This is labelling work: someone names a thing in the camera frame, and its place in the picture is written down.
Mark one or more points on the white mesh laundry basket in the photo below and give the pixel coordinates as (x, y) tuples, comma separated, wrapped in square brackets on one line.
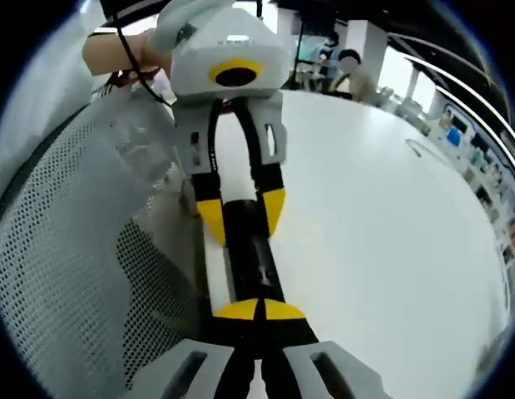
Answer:
[(74, 249)]

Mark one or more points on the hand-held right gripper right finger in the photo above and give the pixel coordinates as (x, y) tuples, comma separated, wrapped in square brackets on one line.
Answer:
[(323, 370)]

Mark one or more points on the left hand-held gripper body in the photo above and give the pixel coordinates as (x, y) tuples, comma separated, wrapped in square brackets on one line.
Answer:
[(236, 45)]

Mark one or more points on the black remote control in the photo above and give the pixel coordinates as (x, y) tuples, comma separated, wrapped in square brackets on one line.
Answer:
[(253, 249)]

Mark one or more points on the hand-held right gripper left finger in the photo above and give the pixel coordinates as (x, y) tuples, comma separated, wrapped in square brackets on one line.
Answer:
[(199, 370)]

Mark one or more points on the person's white shirt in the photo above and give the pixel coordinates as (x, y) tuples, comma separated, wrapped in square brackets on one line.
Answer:
[(41, 91)]

